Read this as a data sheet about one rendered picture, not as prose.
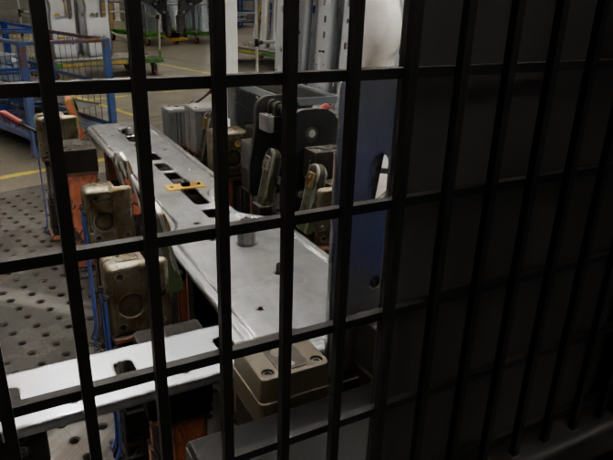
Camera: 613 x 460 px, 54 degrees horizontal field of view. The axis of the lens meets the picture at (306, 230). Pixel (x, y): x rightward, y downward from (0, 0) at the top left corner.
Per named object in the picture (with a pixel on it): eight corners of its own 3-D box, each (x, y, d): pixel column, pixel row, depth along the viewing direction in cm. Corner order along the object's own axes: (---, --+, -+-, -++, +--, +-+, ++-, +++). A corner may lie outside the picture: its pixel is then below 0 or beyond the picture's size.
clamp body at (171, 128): (162, 214, 198) (155, 104, 184) (195, 209, 203) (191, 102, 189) (171, 224, 190) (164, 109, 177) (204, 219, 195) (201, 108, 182)
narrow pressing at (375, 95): (323, 376, 68) (337, 67, 55) (405, 351, 73) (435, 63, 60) (326, 380, 67) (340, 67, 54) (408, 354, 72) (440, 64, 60)
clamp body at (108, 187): (88, 334, 129) (68, 181, 117) (144, 321, 135) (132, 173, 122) (96, 356, 122) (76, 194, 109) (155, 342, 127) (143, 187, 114)
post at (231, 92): (228, 216, 197) (224, 80, 181) (249, 214, 201) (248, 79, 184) (236, 224, 191) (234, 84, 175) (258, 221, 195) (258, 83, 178)
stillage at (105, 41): (-19, 133, 584) (-37, 31, 549) (60, 122, 639) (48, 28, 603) (35, 158, 509) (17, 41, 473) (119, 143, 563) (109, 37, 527)
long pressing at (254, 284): (76, 129, 183) (75, 123, 182) (149, 123, 193) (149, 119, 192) (261, 370, 71) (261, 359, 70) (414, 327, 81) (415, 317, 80)
